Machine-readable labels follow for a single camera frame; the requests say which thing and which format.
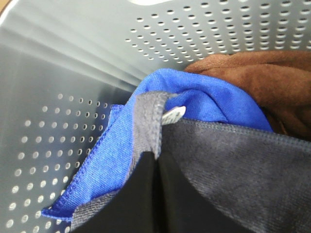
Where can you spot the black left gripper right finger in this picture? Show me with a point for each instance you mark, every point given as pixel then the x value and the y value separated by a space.
pixel 181 209

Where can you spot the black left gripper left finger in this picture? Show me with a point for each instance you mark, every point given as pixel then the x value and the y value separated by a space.
pixel 128 210

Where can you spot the grey towel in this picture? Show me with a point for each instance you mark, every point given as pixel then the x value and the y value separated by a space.
pixel 259 179

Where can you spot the blue towel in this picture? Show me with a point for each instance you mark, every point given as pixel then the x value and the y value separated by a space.
pixel 106 167

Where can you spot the brown towel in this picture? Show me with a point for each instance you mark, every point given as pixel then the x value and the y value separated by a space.
pixel 279 81

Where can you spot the grey perforated laundry basket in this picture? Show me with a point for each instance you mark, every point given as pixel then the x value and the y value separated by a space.
pixel 63 63

